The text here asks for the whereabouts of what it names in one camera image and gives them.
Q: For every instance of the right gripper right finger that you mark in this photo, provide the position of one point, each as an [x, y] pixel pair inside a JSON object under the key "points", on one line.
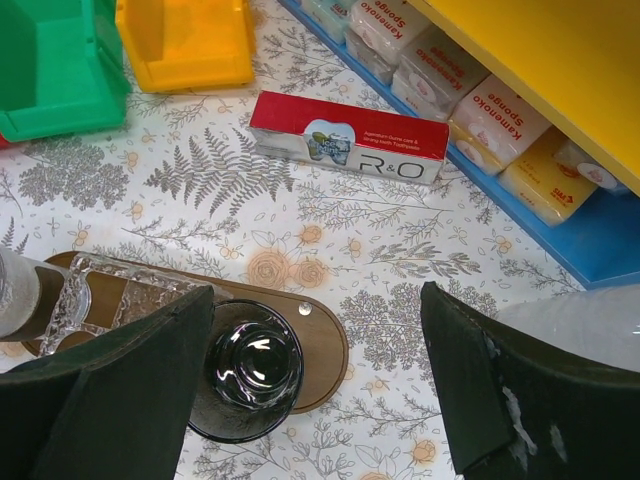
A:
{"points": [[515, 407]]}

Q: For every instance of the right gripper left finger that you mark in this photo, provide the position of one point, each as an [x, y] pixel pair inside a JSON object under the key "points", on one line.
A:
{"points": [[115, 407]]}

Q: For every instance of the clear textured acrylic holder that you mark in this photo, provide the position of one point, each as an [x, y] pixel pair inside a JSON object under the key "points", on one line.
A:
{"points": [[101, 294]]}

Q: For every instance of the green translucent cup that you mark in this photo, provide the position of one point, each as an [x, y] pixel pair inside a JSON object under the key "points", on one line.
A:
{"points": [[232, 411]]}

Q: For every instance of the clear glass cup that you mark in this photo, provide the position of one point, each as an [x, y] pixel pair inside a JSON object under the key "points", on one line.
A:
{"points": [[20, 291]]}

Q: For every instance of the brown oval wooden tray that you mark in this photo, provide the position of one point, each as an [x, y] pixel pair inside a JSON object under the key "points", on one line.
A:
{"points": [[322, 339]]}

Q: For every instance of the red silver toothpaste box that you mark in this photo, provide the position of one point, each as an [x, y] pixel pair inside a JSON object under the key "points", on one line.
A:
{"points": [[349, 138]]}

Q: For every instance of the clear plastic water bottle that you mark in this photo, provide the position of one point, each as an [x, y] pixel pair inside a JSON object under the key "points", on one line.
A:
{"points": [[600, 325]]}

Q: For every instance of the floral patterned table mat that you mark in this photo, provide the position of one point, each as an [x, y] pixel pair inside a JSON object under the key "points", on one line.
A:
{"points": [[181, 187]]}

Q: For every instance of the yellow sponge pack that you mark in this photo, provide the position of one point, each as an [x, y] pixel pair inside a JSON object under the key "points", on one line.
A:
{"points": [[552, 191]]}

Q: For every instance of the pink white sponge pack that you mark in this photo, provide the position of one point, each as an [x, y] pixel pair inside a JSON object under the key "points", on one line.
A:
{"points": [[492, 125]]}

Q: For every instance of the green bin with cups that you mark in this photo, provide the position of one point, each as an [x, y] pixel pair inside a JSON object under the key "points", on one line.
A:
{"points": [[61, 68]]}

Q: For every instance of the yellow plastic bin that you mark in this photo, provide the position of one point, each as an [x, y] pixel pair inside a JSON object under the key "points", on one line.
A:
{"points": [[187, 44]]}

